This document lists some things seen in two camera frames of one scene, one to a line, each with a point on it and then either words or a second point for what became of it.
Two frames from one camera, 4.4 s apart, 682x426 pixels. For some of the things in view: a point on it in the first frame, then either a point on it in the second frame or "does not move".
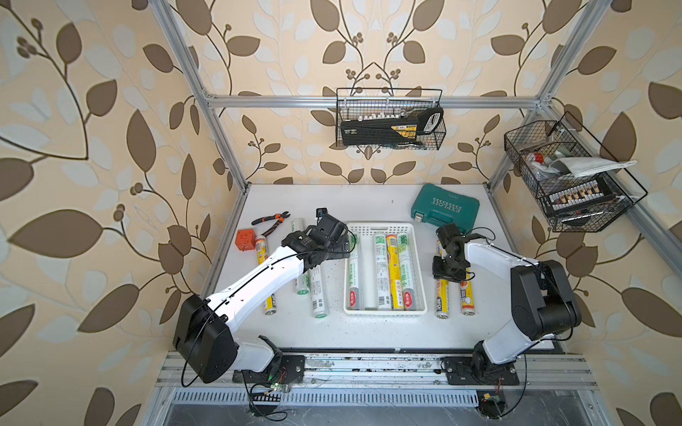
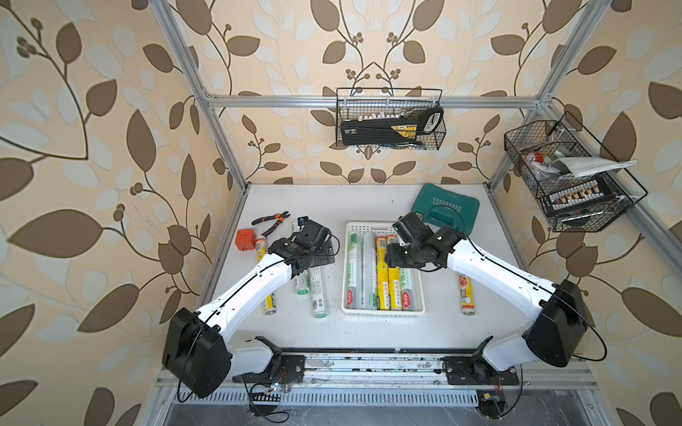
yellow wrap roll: (397, 300) does not move
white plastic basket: (384, 276) does not move
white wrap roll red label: (354, 288) does not move
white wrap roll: (383, 273) → (368, 271)
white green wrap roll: (407, 272) does not move
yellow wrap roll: (442, 289) → (382, 278)
